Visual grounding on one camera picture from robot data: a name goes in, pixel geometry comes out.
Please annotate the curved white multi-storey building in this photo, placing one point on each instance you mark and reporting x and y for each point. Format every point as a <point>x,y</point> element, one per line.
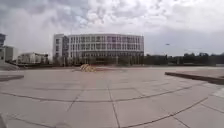
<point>100,46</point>

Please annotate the yellow heap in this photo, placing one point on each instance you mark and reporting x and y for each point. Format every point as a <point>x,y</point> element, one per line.
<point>87,68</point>

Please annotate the grey concrete slab plaza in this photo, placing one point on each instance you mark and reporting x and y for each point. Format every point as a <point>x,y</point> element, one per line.
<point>110,100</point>

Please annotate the row of trees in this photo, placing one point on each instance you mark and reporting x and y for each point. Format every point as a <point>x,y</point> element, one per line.
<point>186,59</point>

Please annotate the low white building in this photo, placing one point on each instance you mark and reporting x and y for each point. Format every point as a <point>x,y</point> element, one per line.
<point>31,58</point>

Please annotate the raised concrete kerb platform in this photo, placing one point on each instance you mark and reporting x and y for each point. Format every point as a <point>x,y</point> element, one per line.
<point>10,77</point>
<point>200,77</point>

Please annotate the grey building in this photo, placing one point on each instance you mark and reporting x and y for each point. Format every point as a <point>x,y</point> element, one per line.
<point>5,52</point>

